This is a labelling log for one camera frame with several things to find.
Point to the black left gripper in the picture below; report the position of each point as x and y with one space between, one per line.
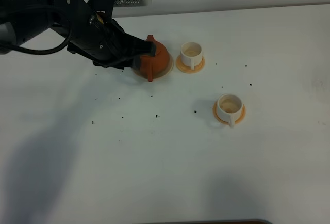
106 44

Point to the brown clay teapot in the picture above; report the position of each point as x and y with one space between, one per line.
153 65

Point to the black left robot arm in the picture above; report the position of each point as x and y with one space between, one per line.
22 20

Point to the cream round teapot coaster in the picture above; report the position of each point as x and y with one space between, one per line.
161 74

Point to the orange saucer near teapot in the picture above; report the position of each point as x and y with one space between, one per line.
186 69

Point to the white teacup near teapot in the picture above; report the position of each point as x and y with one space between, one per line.
191 54

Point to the orange saucer front right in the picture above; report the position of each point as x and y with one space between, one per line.
214 110

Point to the white teacup front right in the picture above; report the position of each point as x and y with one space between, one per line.
229 109

